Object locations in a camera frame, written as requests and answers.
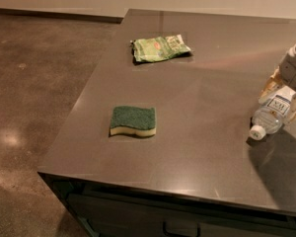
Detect clear plastic bottle white cap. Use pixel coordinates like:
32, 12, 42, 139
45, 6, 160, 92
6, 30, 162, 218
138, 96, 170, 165
250, 86, 295, 140

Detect green snack bag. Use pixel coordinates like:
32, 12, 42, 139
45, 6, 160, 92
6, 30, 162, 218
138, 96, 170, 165
131, 35, 191, 63

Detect green and yellow sponge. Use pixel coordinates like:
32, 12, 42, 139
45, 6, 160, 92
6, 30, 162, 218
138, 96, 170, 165
110, 106, 157, 137

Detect dark drawer handle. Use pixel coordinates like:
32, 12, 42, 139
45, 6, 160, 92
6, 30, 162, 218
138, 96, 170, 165
162, 221, 201, 237

